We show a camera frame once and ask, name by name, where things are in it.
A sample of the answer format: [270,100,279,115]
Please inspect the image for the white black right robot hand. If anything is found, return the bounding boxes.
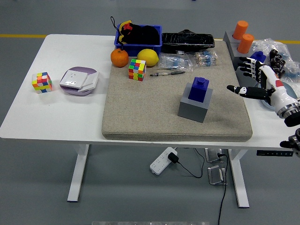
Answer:
[226,56,300,113]

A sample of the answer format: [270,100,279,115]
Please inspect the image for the blue square seal stamp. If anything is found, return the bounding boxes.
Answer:
[250,51,268,64]
[188,76,210,104]

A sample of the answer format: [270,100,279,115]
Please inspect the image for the light blue plastic tray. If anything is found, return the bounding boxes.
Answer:
[257,81,298,111]

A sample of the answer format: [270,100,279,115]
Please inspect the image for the clear plastic bags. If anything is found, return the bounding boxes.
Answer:
[253,38,300,83]

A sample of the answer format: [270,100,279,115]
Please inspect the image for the black table control panel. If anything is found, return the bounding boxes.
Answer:
[256,150,294,157]

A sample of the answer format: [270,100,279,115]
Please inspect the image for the orange cylinder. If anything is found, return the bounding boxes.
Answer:
[232,20,249,40]
[237,33,255,54]

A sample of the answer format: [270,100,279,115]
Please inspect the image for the clear bag brown resistors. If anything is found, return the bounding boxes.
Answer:
[191,50,220,68]

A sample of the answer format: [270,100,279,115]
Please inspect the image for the white table leg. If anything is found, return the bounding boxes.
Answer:
[228,149,250,208]
[67,144,90,203]

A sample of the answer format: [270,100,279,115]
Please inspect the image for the black wrapped long object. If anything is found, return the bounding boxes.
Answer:
[160,29,216,54]

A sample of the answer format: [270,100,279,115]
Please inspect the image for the clear bag blue resistors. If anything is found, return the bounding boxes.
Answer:
[157,52,194,72]

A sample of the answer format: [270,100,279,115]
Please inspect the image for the black plug adapter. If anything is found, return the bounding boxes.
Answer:
[168,152,180,164]

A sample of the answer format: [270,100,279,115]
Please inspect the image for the yellow lemon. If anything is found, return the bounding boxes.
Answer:
[136,48,160,67]

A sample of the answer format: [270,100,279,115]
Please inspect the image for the white power strip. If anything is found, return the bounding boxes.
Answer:
[150,147,178,175]

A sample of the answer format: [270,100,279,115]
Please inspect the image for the grey-brown fabric mat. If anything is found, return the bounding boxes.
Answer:
[101,39,253,143]

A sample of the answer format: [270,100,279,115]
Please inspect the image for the colourful puzzle cube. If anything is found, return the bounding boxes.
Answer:
[31,71,53,94]
[128,58,147,82]

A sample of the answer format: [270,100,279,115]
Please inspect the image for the blue plastic bin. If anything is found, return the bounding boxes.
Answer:
[113,24,163,58]

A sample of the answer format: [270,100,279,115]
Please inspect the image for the black cloth pouch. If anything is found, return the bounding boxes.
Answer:
[121,22,160,45]

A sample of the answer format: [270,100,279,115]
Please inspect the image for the orange mandarin fruit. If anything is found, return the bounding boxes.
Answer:
[110,48,129,68]

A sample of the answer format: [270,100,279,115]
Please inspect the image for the yellow red plastic tool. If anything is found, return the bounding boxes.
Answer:
[118,20,134,46]

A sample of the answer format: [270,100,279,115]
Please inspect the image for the purple plastic tray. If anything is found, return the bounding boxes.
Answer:
[59,66,99,97]

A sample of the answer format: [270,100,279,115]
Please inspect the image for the metal bracket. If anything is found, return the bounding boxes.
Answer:
[204,148,223,163]
[207,165,227,186]

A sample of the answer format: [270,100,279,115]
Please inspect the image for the black power cable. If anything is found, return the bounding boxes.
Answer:
[217,152,229,225]

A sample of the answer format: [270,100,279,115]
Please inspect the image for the black adapter cable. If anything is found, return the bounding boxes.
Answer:
[177,147,206,179]

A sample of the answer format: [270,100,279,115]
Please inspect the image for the black lanyard cord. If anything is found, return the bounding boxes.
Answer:
[110,15,125,51]

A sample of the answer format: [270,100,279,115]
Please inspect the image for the white switch panel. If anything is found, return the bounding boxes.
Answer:
[78,72,99,92]

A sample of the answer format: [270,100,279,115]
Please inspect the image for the white wall socket panel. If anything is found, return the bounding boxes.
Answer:
[59,70,89,89]

